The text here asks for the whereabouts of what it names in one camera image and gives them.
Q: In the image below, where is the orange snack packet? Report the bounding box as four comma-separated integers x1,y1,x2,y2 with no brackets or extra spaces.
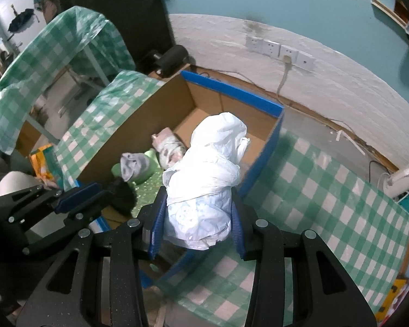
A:
29,143,60,182

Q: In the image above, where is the blue-edged cardboard box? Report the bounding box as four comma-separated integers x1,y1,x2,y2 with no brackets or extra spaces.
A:
76,70,285,288

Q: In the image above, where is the green checkered tablecloth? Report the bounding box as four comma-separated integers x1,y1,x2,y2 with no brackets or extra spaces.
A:
53,70,409,327

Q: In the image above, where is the plug with grey cable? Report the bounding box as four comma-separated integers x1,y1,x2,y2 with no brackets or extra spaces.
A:
276,55,294,94

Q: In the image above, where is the white electric kettle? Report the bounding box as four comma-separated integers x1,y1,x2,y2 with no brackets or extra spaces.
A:
382,161,409,200

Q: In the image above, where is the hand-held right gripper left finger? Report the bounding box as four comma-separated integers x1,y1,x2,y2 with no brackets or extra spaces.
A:
15,187,167,327

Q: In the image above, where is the dark green glitter cloth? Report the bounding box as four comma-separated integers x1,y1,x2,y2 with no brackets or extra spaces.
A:
131,170,167,219

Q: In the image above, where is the black cylindrical object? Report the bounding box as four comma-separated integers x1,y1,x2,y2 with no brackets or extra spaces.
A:
149,45,191,77

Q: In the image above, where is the light green cloth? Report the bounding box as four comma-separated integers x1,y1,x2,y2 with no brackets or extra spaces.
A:
111,148,159,184

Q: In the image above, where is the green checkered plastic table cover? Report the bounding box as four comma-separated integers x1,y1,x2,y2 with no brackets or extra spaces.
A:
0,6,137,155

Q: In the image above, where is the white wall socket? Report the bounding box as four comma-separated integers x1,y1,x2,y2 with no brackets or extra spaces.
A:
296,51,317,71
245,35,264,53
262,39,281,58
279,45,299,65

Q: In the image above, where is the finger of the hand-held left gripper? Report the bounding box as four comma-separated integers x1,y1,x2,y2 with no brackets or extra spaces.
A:
0,184,61,224
20,182,112,253

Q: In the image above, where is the yellow orange package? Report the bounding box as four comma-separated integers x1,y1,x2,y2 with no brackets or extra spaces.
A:
375,277,409,324

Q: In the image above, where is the white round container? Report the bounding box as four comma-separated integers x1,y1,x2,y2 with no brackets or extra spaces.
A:
0,171,38,200

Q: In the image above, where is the wooden wall shelf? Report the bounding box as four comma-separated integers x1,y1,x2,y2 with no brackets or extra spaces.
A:
371,0,409,58

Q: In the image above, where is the grey soft cloth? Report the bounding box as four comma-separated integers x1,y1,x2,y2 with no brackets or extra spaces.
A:
120,153,154,182

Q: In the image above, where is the black fuzzy soft item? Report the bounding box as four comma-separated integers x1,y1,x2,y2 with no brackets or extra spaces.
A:
106,179,139,217

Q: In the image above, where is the pink patterned soft pack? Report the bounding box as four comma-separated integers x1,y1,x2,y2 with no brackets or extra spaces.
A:
152,127,188,169

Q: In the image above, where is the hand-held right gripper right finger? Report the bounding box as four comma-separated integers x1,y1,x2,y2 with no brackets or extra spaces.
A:
231,188,377,327

